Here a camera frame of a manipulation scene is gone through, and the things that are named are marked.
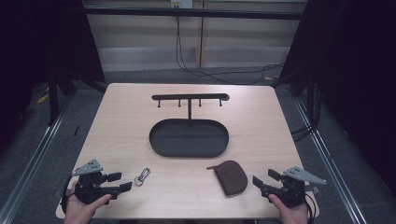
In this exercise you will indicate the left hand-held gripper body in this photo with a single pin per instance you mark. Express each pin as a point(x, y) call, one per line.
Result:
point(90, 188)

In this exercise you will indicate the metal floor rail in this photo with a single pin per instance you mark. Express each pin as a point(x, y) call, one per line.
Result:
point(34, 158)
point(331, 169)

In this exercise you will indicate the yellow floor scrap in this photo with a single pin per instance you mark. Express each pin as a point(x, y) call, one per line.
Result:
point(42, 99)

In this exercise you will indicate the black key rack with tray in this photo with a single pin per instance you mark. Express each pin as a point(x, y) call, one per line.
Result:
point(189, 138)

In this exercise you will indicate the black metal stand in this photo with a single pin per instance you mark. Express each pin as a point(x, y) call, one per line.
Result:
point(53, 99)

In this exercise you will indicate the brown leather key pouch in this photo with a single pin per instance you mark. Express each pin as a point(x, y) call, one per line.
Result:
point(232, 179)

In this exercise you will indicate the white wall outlet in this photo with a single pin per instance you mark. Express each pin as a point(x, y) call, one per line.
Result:
point(181, 3)

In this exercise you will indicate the person's right hand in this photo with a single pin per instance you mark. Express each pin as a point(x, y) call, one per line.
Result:
point(294, 215)

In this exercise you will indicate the person's left hand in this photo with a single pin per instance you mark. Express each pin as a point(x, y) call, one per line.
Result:
point(77, 211)

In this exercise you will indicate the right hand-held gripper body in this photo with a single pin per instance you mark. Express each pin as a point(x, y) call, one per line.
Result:
point(292, 191)

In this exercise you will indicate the black horizontal frame bar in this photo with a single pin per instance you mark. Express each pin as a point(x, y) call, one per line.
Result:
point(193, 13)

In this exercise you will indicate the black curtain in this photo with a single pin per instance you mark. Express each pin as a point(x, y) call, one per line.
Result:
point(37, 46)
point(358, 77)

